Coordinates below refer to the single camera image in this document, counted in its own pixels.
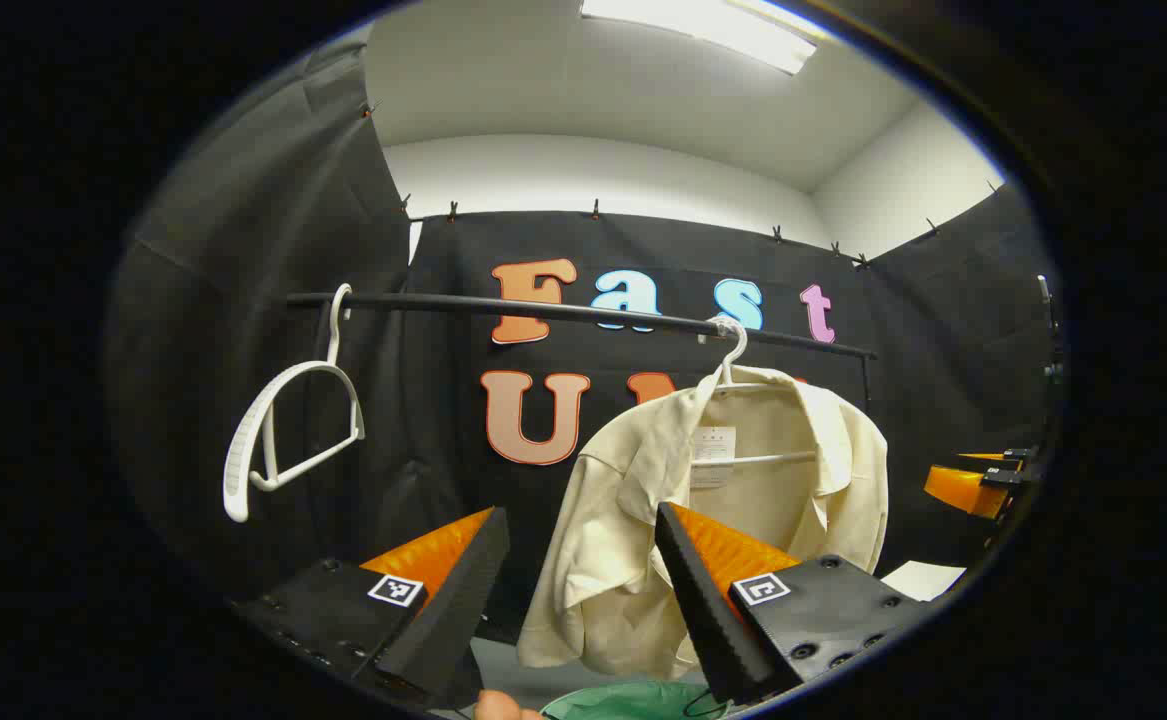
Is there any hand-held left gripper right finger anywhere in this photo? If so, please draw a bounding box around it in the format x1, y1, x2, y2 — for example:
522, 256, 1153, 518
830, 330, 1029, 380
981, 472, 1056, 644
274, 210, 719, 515
653, 502, 932, 707

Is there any long ceiling light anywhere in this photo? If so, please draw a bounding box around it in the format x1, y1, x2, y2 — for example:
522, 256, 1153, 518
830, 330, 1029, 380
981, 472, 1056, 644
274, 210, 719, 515
581, 0, 820, 77

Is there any white flat board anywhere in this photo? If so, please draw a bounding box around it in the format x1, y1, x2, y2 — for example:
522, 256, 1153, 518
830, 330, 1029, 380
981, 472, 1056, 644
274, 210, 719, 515
881, 560, 968, 603

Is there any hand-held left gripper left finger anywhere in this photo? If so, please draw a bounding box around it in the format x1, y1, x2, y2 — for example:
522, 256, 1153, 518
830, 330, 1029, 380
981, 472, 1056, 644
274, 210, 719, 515
231, 505, 512, 713

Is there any black backdrop cloth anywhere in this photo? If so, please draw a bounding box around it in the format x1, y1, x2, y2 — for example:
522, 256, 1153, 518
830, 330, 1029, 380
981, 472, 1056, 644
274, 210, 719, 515
103, 40, 1059, 641

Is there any black clothes rack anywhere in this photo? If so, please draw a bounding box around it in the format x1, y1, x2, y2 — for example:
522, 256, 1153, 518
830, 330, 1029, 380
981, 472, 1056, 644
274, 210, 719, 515
286, 290, 879, 406

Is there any cream shirt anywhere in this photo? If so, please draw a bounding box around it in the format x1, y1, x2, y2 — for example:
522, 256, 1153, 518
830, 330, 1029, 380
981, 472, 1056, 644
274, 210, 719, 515
516, 365, 890, 681

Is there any white hanger with thin bar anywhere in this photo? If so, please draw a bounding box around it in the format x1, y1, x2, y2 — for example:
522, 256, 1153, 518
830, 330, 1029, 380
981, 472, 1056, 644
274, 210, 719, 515
695, 315, 821, 469

